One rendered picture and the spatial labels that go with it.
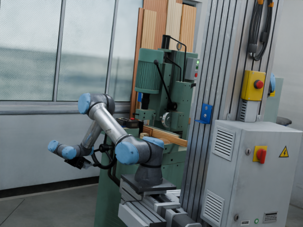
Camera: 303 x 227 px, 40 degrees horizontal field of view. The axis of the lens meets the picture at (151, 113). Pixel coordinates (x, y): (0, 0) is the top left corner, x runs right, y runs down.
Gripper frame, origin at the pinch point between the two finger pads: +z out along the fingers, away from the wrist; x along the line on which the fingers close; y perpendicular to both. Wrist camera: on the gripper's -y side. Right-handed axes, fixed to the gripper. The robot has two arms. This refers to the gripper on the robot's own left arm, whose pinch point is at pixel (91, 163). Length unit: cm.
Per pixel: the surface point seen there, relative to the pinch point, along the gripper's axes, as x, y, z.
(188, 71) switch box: 19, -91, 27
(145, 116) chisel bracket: 8, -47, 18
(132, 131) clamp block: 14.2, -31.1, 7.5
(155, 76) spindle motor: 14, -73, 5
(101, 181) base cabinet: -17.3, 6.4, 29.8
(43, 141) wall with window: -123, -7, 35
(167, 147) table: 36, -30, 22
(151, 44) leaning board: -103, -150, 84
